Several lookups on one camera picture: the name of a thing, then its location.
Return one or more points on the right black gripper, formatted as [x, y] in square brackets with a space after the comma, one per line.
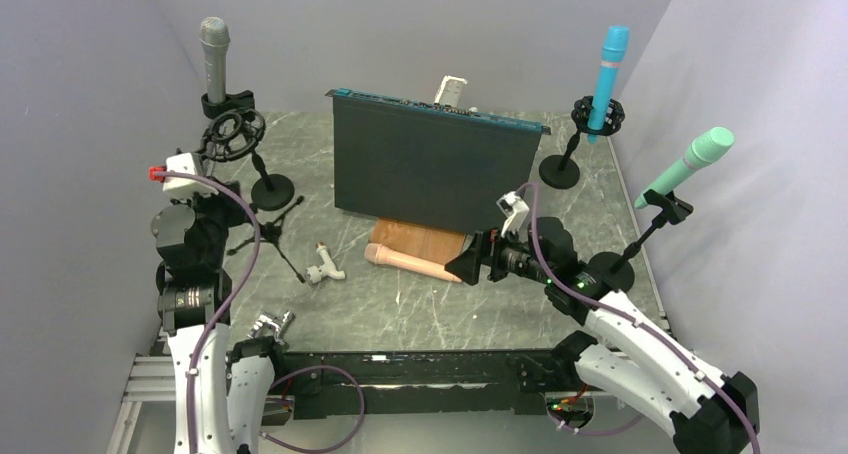
[487, 247]

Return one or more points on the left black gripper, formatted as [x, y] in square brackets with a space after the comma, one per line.
[228, 200]

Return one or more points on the black tripod shock-mount stand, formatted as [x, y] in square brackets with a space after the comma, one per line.
[270, 231]

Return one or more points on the pink microphone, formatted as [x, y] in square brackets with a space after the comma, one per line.
[379, 254]

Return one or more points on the grey microphone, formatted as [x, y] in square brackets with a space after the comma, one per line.
[215, 40]

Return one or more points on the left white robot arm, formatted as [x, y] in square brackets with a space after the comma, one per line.
[220, 389]

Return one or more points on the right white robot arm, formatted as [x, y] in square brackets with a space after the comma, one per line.
[618, 349]

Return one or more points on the black round-base clip stand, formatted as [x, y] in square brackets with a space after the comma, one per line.
[234, 132]

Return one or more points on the black clip stand right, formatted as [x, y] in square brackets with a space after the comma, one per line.
[615, 268]

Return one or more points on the blue microphone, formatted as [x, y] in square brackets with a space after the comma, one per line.
[613, 51]

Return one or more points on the mint green microphone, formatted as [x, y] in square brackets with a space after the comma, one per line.
[704, 151]

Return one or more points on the wooden board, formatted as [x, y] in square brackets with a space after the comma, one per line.
[430, 244]

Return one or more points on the white plastic faucet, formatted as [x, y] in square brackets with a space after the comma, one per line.
[326, 269]

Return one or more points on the dark grey upright panel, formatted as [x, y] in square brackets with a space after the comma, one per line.
[427, 164]

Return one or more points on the chrome metal faucet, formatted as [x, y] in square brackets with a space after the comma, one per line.
[270, 325]

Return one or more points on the white object behind panel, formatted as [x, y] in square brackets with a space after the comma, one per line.
[450, 90]

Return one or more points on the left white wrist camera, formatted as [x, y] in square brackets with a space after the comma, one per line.
[179, 177]

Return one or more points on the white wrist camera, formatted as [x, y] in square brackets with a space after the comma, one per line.
[515, 211]
[179, 177]

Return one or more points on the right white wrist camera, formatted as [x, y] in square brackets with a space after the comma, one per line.
[515, 211]

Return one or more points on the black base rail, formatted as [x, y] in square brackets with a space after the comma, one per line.
[322, 384]

